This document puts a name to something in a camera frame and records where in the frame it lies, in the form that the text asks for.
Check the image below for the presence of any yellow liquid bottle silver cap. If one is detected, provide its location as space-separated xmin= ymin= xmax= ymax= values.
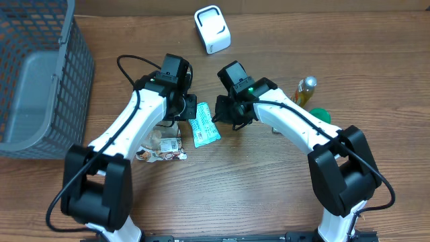
xmin=290 ymin=76 xmax=317 ymax=108

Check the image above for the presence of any teal snack packet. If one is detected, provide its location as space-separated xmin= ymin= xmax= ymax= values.
xmin=189 ymin=102 xmax=221 ymax=148

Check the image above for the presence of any green lid jar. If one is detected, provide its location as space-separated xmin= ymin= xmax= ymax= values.
xmin=309 ymin=108 xmax=331 ymax=124

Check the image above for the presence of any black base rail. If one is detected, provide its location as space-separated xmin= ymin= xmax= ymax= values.
xmin=80 ymin=231 xmax=379 ymax=242

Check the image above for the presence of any white barcode scanner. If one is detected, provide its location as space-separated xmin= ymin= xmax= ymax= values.
xmin=194 ymin=5 xmax=231 ymax=54

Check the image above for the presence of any dark grey plastic basket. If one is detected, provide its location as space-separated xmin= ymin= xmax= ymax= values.
xmin=1 ymin=0 xmax=95 ymax=159

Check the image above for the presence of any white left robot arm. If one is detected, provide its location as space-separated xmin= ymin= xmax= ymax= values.
xmin=46 ymin=54 xmax=197 ymax=241

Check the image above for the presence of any beige Pantree snack pouch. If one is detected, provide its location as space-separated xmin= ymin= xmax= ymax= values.
xmin=135 ymin=121 xmax=187 ymax=163

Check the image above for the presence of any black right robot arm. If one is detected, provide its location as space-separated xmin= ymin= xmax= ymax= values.
xmin=212 ymin=61 xmax=382 ymax=241

